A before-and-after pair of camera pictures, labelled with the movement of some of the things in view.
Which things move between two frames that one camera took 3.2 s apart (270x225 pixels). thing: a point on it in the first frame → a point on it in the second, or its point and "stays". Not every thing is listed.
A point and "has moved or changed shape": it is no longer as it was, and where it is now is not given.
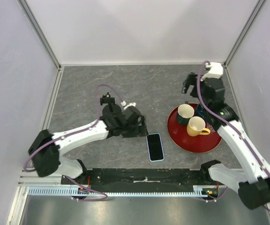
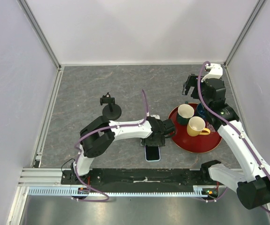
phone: x=155 y=147 has moved or changed shape
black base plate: x=147 y=178 stays
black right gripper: x=191 y=79 stays
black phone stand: x=110 y=109 stays
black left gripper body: x=135 y=131 → x=159 y=141
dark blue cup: x=200 y=109 stays
